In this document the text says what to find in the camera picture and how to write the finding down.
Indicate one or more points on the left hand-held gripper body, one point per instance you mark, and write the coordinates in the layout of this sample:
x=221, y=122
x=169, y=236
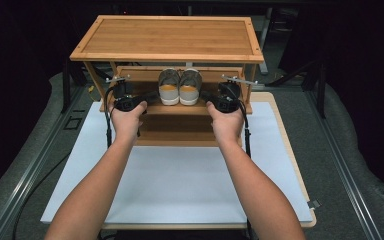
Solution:
x=123, y=98

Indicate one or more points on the person's right hand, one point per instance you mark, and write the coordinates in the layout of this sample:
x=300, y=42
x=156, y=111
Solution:
x=228, y=128

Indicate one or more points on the small grey clip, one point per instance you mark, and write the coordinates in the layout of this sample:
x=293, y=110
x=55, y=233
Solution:
x=314, y=204

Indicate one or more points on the light wooden table board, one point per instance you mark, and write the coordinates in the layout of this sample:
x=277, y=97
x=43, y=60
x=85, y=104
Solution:
x=280, y=120

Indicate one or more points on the grey metal floor rail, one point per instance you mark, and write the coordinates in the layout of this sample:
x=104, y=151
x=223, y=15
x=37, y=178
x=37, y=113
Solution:
x=343, y=166
x=30, y=173

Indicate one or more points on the person's left hand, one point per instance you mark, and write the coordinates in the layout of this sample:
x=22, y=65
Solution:
x=126, y=125

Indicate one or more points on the small yellow floor item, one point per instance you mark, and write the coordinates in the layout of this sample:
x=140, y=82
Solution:
x=90, y=89

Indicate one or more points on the black metal stand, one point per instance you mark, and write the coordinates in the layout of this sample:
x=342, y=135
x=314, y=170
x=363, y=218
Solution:
x=66, y=86
x=321, y=90

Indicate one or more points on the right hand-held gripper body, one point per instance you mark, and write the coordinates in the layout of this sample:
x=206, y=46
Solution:
x=229, y=98

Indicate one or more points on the bamboo three-tier shoe rack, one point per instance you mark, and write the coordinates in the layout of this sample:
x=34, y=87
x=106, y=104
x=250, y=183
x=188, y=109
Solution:
x=170, y=36

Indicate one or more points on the white table mat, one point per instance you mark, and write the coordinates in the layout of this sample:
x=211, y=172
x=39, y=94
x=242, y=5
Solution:
x=180, y=186

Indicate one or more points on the beige grey sneaker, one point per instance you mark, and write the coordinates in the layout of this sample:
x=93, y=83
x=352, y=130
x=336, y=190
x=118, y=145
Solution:
x=169, y=90
x=190, y=90

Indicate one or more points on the white metal post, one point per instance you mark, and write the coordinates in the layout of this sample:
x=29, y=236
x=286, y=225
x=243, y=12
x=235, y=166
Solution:
x=264, y=43

